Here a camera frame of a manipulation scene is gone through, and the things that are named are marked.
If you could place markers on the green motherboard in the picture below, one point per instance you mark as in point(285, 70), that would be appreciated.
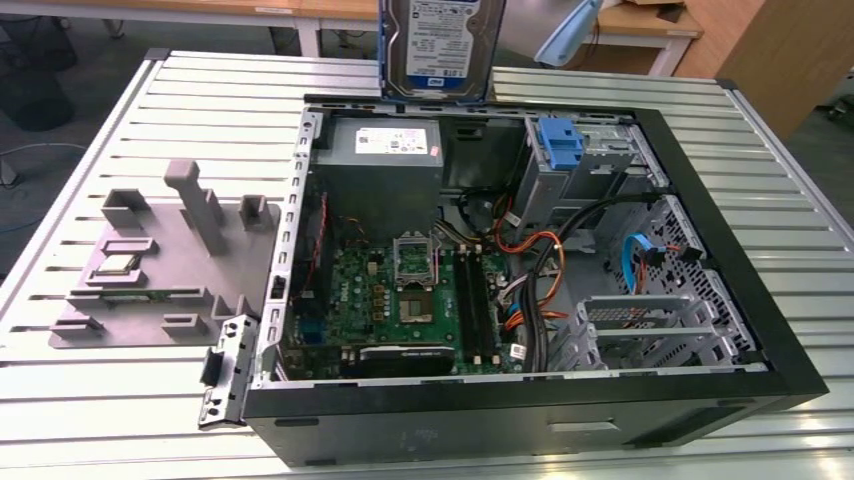
point(361, 300)

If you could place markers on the hard disk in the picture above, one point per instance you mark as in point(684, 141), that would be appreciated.
point(441, 50)

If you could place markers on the silver expansion slot bracket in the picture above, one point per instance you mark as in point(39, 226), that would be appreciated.
point(234, 360)

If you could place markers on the black PC case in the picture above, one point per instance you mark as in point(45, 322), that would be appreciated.
point(468, 425)

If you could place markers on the green RAM stick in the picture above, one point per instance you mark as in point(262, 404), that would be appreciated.
point(157, 296)

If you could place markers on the silver CPU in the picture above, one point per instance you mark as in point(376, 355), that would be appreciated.
point(118, 265)

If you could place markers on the black RAM slot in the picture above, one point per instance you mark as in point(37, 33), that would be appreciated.
point(489, 300)
point(473, 300)
point(465, 300)
point(481, 300)

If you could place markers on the silver drive cage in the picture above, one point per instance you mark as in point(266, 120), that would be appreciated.
point(601, 175)

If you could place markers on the black graphics card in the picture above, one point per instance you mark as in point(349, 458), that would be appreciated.
point(401, 357)

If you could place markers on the grey parts rack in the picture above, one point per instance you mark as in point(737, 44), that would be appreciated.
point(174, 280)

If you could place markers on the white desk wooden top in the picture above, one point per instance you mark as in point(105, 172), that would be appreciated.
point(201, 12)

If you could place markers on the black chair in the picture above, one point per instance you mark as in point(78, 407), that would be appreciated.
point(34, 90)

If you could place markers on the grey power supply unit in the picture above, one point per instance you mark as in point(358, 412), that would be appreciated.
point(388, 145)

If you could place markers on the blue drive latch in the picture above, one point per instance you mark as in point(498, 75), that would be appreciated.
point(560, 145)

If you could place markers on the silver disk bay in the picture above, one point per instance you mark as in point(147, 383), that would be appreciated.
point(634, 300)

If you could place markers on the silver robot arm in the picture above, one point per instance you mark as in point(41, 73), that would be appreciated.
point(517, 30)

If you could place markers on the wooden desk white legs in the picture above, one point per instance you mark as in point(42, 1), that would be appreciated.
point(634, 25)

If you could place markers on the CPU socket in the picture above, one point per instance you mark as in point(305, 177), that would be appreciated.
point(417, 307)

